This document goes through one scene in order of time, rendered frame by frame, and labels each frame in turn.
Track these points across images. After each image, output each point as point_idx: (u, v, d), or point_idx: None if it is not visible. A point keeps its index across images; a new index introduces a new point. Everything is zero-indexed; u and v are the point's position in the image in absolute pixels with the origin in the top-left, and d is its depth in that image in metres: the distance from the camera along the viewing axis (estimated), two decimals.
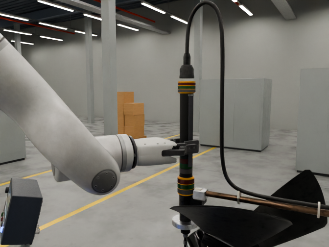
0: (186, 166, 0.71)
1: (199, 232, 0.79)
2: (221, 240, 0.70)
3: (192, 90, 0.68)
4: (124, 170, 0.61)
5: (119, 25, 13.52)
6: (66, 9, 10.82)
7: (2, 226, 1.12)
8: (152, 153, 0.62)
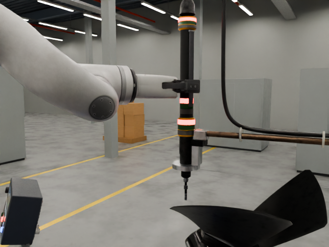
0: (186, 106, 0.69)
1: (199, 232, 0.79)
2: (221, 240, 0.70)
3: (193, 26, 0.67)
4: (123, 101, 0.60)
5: (119, 25, 13.52)
6: (66, 9, 10.82)
7: (2, 226, 1.12)
8: (152, 83, 0.60)
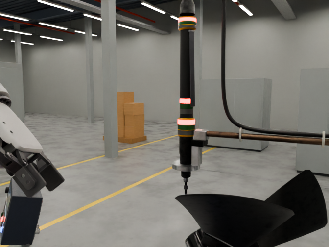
0: (186, 106, 0.69)
1: (185, 243, 0.82)
2: None
3: (193, 26, 0.67)
4: None
5: (119, 25, 13.52)
6: (66, 9, 10.82)
7: (2, 226, 1.12)
8: None
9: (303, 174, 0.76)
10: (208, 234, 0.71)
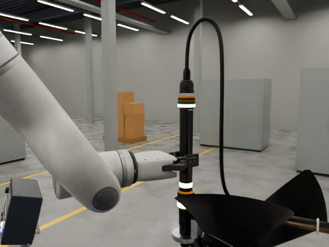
0: (186, 181, 0.71)
1: None
2: None
3: (192, 106, 0.69)
4: (125, 186, 0.62)
5: (119, 25, 13.52)
6: (66, 9, 10.82)
7: (2, 226, 1.12)
8: (153, 168, 0.62)
9: (303, 174, 0.76)
10: (208, 234, 0.71)
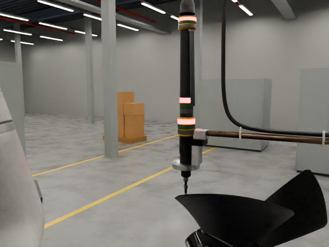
0: (186, 106, 0.69)
1: (185, 243, 0.82)
2: None
3: (193, 25, 0.67)
4: None
5: (119, 25, 13.52)
6: (66, 9, 10.82)
7: None
8: None
9: (303, 174, 0.76)
10: (208, 234, 0.71)
